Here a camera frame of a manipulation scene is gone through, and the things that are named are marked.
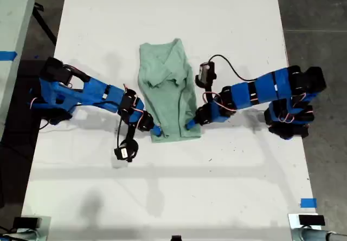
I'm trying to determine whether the long blue tape strip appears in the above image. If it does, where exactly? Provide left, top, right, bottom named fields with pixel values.
left=0, top=50, right=18, bottom=61

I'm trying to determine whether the pale green t-shirt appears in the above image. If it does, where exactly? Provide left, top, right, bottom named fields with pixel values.
left=137, top=37, right=202, bottom=144

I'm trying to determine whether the white mounting plate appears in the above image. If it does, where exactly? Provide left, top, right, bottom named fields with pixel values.
left=287, top=213, right=320, bottom=241

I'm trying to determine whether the black stand leg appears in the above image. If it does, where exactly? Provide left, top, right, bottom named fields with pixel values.
left=32, top=4, right=58, bottom=45

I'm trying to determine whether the black camera box white label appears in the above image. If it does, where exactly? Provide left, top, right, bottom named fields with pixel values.
left=113, top=146, right=130, bottom=160

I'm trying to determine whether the black camera stalk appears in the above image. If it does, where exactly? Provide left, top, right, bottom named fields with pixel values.
left=203, top=85, right=218, bottom=104
left=119, top=123, right=140, bottom=163

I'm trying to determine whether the small black box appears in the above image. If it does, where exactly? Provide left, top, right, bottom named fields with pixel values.
left=298, top=214, right=325, bottom=226
left=12, top=217, right=41, bottom=229

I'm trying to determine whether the pale side table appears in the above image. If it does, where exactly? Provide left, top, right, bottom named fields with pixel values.
left=0, top=0, right=39, bottom=141

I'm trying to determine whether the short blue tape strip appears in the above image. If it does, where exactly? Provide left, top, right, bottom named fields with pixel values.
left=300, top=198, right=317, bottom=209

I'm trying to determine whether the black grey camera box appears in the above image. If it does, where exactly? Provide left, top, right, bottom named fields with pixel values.
left=195, top=61, right=217, bottom=88

